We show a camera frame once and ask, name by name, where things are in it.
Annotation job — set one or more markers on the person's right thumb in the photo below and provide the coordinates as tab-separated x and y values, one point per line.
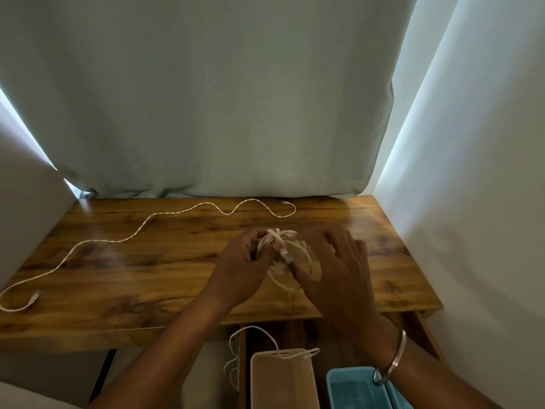
303	274

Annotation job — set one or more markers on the person's left hand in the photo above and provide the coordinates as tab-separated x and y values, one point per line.
238	272

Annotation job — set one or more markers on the blue plastic basket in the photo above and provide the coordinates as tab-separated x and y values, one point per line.
355	389

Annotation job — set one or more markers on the person's right forearm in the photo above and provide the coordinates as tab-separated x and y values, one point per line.
425	379

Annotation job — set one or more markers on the person's left fingers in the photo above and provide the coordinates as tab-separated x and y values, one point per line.
253	244

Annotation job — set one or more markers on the silver bangle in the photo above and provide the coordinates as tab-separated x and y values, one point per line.
399	355

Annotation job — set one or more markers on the pale green curtain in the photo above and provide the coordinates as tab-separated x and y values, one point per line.
213	89

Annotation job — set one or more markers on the black table leg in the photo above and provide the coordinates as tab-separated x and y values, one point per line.
104	372

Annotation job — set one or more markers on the wooden drawer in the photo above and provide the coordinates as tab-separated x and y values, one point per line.
298	332

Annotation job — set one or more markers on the person's left forearm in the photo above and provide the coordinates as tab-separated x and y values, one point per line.
170	357

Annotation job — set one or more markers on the person's right hand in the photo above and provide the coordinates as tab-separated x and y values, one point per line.
340	281

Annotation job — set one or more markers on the beige plastic bin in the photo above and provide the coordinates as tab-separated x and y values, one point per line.
283	385

